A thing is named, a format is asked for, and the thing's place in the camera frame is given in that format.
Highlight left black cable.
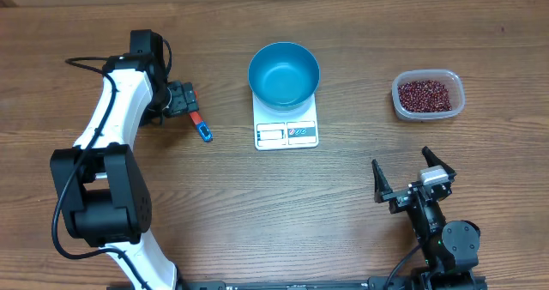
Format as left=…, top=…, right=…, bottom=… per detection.
left=51, top=39, right=173, bottom=290

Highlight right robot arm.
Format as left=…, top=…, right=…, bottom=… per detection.
left=366, top=147, right=488, bottom=290

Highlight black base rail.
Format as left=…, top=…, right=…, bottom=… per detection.
left=175, top=275, right=489, bottom=290

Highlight blue bowl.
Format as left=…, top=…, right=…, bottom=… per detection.
left=247, top=42, right=321, bottom=110

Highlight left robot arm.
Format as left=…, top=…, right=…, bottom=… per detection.
left=50, top=29, right=199, bottom=289

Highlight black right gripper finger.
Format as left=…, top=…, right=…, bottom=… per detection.
left=371, top=160, right=393, bottom=203
left=421, top=146, right=456, bottom=181

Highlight black cable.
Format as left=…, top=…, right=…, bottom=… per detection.
left=383, top=240, right=425, bottom=290
left=51, top=39, right=173, bottom=290

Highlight clear plastic container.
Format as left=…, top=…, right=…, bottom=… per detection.
left=391, top=69, right=466, bottom=121

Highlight white digital kitchen scale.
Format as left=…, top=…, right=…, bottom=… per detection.
left=252, top=94, right=319, bottom=151

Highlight right black cable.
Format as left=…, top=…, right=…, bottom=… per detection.
left=383, top=240, right=425, bottom=290

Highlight red beans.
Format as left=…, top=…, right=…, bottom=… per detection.
left=397, top=80, right=452, bottom=112

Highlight red measuring scoop blue handle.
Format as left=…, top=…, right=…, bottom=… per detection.
left=188, top=90, right=213, bottom=142

